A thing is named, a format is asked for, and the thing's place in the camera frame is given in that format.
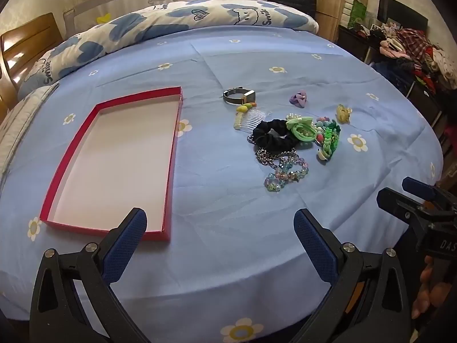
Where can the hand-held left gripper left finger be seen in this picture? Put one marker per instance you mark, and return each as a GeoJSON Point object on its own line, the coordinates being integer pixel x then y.
{"type": "Point", "coordinates": [126, 243]}

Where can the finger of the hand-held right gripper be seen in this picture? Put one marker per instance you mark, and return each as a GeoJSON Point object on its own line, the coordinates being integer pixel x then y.
{"type": "Point", "coordinates": [400, 205]}
{"type": "Point", "coordinates": [419, 187]}

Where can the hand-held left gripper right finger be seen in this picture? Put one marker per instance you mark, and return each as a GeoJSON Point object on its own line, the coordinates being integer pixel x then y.
{"type": "Point", "coordinates": [316, 246]}

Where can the red shallow box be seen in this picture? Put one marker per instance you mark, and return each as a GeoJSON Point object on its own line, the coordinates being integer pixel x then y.
{"type": "Point", "coordinates": [114, 164]}

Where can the yellow hair claw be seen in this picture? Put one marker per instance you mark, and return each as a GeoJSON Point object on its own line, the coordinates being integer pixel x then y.
{"type": "Point", "coordinates": [343, 113]}

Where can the black scrunchie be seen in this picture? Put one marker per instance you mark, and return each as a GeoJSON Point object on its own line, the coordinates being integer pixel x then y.
{"type": "Point", "coordinates": [271, 139]}

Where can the clear beaded hair comb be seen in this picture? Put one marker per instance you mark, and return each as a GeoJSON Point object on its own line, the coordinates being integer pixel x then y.
{"type": "Point", "coordinates": [250, 118]}

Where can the silver mesh band watch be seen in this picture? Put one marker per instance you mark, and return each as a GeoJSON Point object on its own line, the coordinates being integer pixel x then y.
{"type": "Point", "coordinates": [237, 94]}

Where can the person's right hand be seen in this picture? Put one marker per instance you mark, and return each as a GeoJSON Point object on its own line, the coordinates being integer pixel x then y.
{"type": "Point", "coordinates": [437, 286]}

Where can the blue floral bed sheet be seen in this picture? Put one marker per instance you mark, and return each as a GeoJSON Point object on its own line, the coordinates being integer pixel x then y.
{"type": "Point", "coordinates": [228, 221]}

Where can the dark dresser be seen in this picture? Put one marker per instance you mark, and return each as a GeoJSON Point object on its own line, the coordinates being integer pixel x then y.
{"type": "Point", "coordinates": [425, 96]}

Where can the pile of clothes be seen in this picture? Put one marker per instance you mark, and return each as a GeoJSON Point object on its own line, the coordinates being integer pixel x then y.
{"type": "Point", "coordinates": [417, 50]}

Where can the grey white pillow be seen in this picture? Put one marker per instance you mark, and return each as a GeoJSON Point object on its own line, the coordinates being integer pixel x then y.
{"type": "Point", "coordinates": [21, 125]}

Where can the black monitor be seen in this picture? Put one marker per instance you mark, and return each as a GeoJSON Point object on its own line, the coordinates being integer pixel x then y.
{"type": "Point", "coordinates": [396, 9]}

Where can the green white boxes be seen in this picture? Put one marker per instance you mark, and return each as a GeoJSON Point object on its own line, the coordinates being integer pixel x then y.
{"type": "Point", "coordinates": [357, 12]}

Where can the white blue cloud duvet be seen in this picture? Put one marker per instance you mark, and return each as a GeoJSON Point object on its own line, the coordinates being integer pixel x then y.
{"type": "Point", "coordinates": [142, 28]}

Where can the wooden headboard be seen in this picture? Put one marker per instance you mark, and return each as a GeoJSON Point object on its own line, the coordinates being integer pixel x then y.
{"type": "Point", "coordinates": [25, 43]}

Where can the yellow toy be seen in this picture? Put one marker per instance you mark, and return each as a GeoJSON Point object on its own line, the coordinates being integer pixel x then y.
{"type": "Point", "coordinates": [103, 19]}

